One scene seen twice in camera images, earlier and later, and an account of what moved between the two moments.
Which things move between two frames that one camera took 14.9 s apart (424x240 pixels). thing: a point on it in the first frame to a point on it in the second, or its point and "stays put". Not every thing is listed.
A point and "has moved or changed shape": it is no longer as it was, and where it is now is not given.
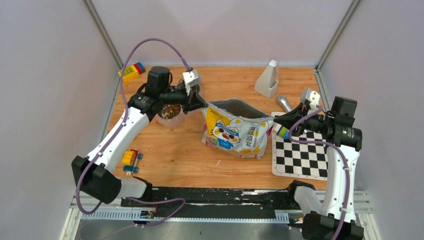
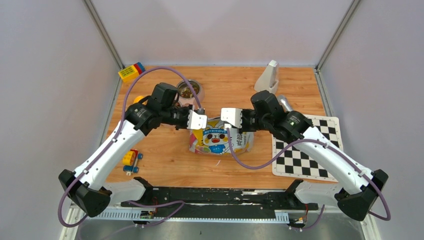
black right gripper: (288, 119) to (244, 112)
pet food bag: (232, 127) has moved or changed shape
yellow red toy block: (129, 160) stays put
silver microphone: (283, 102) stays put
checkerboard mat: (303, 160) stays put
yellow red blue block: (131, 71) stays put
